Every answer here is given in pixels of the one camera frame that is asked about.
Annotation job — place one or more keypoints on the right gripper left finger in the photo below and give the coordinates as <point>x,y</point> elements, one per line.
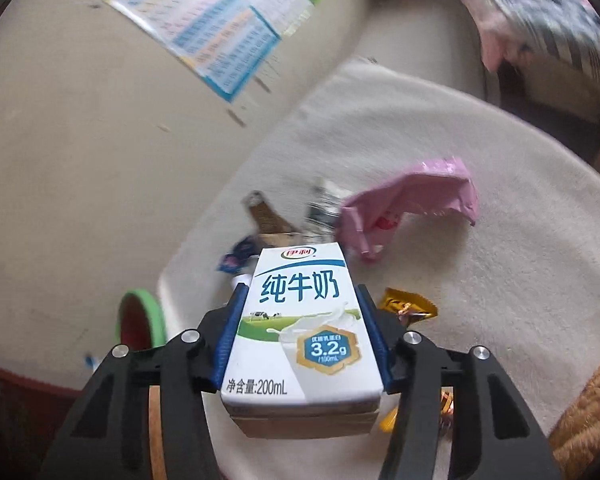
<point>138,397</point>

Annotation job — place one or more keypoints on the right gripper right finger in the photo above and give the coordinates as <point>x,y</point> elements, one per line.
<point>494,433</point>

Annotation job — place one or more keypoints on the white blue milk carton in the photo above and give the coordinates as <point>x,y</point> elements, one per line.
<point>301,364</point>

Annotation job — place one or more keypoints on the green red trash bin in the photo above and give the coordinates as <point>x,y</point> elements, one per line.
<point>140,321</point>

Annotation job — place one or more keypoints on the tan plush cushion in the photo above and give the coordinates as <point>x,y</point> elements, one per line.
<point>575,440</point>

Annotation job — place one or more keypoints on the yellow candy wrapper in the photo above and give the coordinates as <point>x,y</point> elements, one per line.
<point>408,307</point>

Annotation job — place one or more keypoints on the white table cloth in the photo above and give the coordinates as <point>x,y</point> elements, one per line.
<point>523,280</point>

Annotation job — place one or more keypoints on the blue candy wrapper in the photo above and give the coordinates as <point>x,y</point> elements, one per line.
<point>239,256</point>

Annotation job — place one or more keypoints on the pink plastic wrapper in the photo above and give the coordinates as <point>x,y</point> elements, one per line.
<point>440,187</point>

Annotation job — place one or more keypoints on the brown small drink carton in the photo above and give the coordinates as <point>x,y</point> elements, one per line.
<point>273,230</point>

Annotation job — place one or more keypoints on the crumpled silver foil wrapper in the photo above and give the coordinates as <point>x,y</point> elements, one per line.
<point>323,211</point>

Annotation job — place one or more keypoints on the bed with plaid quilt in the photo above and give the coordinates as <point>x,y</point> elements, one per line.
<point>516,31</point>

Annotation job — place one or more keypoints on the blue pinyin wall poster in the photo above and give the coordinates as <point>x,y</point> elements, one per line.
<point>223,42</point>

